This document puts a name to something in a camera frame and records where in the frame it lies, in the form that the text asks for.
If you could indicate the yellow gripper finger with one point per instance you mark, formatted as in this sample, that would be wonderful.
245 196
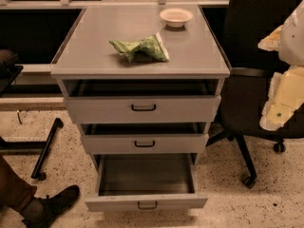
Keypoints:
285 97
271 42

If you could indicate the grey bottom drawer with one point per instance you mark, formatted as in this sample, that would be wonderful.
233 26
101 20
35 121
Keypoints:
145 182

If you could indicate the grey drawer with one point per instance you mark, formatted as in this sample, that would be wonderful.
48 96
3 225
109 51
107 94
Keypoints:
137 138
145 182
139 101

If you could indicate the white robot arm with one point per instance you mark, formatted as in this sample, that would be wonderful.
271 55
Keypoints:
291 45

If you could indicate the grey middle drawer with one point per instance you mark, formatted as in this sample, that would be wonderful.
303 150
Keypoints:
137 138

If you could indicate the grey drawer cabinet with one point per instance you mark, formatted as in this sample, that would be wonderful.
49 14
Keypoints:
193 50

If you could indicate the grey top drawer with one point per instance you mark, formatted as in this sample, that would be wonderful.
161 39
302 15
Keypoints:
139 101

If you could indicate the black office chair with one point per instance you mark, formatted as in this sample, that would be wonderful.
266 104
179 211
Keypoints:
239 27

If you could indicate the white bowl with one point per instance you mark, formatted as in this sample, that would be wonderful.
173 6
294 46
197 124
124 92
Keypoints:
176 17

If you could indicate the green chip bag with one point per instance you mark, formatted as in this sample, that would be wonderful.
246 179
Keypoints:
152 46

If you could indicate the black table leg base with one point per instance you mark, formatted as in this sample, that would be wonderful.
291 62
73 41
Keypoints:
40 148

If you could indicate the black shoe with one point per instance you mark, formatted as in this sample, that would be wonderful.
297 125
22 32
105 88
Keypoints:
41 213

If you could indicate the brown trouser leg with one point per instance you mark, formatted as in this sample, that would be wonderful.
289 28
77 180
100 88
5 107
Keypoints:
15 192

